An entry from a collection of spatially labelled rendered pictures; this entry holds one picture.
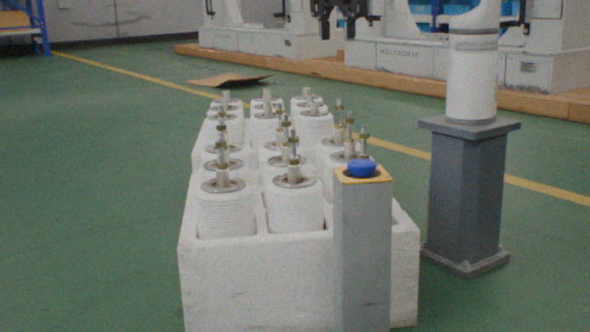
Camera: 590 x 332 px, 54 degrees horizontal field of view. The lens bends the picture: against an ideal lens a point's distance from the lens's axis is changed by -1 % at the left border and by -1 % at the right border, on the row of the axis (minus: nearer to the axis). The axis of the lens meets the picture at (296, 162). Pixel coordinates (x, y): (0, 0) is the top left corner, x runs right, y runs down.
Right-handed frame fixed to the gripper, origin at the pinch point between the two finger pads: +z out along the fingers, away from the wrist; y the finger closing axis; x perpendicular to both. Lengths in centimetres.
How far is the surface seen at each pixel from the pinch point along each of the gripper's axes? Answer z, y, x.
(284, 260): 32.8, -18.1, 29.3
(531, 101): 41, 43, -161
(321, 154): 23.7, -0.1, 4.6
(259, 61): 42, 274, -182
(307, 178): 22.0, -14.2, 20.8
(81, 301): 47, 18, 51
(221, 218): 26.0, -10.4, 35.7
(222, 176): 20.1, -7.6, 33.3
